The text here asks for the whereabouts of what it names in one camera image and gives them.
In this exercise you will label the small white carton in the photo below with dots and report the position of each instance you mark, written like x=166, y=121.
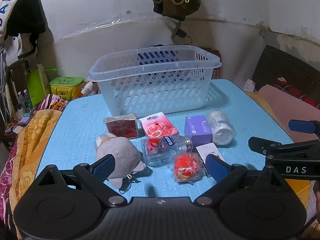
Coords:
x=249, y=85

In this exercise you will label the white orange snack packet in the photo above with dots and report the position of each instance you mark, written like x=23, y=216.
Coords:
x=88, y=88

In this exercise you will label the black charger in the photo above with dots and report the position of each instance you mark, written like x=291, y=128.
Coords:
x=181, y=33

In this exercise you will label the clear plastic basket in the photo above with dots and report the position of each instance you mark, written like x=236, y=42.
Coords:
x=150, y=90

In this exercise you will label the clear water bottle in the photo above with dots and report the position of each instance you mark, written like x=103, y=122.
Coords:
x=20, y=101
x=27, y=97

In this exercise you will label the grey plush toy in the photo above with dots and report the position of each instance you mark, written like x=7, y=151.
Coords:
x=117, y=150

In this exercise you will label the dark wooden headboard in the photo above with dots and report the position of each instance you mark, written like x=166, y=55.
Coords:
x=275, y=65

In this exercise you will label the white card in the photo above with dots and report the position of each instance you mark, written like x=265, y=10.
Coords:
x=207, y=150

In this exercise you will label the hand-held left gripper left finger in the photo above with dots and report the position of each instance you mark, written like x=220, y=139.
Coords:
x=105, y=166

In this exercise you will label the white paper bag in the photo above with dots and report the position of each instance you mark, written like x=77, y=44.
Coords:
x=43, y=77

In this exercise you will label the yellow-green lidded box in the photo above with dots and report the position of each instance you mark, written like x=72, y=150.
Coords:
x=66, y=87

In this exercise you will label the green shopping bag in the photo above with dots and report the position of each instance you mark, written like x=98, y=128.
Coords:
x=33, y=90

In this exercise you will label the brown wooden chair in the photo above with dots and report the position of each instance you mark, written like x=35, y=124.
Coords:
x=15, y=75

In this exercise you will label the olive hanging bag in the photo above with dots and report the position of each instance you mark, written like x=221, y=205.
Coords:
x=190, y=6

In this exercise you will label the metal crutches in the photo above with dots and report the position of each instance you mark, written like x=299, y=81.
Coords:
x=3, y=87

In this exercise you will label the orange patterned blanket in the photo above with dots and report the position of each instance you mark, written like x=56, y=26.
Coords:
x=30, y=140

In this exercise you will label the red ball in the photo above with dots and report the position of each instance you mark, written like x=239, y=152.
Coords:
x=186, y=167

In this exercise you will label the blue shopping bag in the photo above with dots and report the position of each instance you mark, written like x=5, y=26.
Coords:
x=149, y=55

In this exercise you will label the white plastic bottle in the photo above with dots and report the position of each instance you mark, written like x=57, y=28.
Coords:
x=221, y=127

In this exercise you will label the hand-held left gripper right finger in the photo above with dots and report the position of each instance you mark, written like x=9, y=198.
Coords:
x=216, y=167

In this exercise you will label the white and black jacket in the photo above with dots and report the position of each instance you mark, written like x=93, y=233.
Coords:
x=22, y=17

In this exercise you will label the pink blanket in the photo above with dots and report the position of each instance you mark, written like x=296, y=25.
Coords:
x=280, y=100

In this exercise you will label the wooden socket block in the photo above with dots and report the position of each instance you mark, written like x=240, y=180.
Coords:
x=175, y=30

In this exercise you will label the red patterned gift box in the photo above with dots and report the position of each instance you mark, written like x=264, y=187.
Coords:
x=217, y=73

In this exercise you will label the pink tissue pack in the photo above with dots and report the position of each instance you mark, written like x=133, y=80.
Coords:
x=157, y=127

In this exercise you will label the dark red floral cloth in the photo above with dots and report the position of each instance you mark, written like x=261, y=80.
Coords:
x=295, y=90

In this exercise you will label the clear jar strawberry label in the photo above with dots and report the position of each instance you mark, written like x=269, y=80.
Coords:
x=162, y=152

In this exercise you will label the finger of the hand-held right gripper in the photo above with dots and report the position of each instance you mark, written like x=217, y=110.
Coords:
x=302, y=126
x=262, y=148

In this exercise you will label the purple box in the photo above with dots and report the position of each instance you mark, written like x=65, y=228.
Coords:
x=197, y=130

